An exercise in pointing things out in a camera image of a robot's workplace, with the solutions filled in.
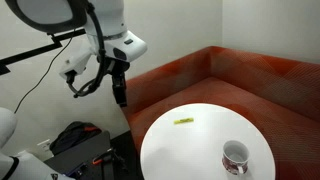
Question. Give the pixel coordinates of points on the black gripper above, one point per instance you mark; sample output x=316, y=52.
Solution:
x=117, y=71

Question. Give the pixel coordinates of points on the yellow pen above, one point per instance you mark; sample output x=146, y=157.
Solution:
x=183, y=121

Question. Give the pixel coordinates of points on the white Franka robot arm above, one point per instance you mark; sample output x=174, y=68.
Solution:
x=106, y=20

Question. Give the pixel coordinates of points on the white mug with red pattern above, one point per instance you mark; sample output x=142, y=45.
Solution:
x=233, y=165

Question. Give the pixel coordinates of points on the black backpack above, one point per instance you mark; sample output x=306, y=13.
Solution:
x=73, y=135

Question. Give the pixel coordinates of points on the orange upholstered sofa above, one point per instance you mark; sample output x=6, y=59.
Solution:
x=266, y=83

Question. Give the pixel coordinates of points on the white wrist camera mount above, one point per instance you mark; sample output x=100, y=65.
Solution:
x=77, y=65

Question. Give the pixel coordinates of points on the white wall outlet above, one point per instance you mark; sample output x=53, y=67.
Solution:
x=44, y=145

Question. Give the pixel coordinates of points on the black metal rail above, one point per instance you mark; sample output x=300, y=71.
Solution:
x=33, y=52

